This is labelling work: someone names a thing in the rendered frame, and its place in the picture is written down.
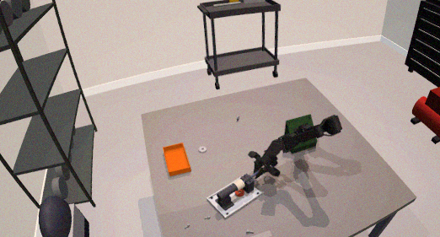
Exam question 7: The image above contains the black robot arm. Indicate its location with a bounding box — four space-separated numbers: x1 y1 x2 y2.
268 115 342 155

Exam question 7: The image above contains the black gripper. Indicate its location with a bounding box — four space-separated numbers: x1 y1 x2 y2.
248 149 281 179

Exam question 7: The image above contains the orange open tray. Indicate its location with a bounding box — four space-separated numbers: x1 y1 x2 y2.
163 143 191 176

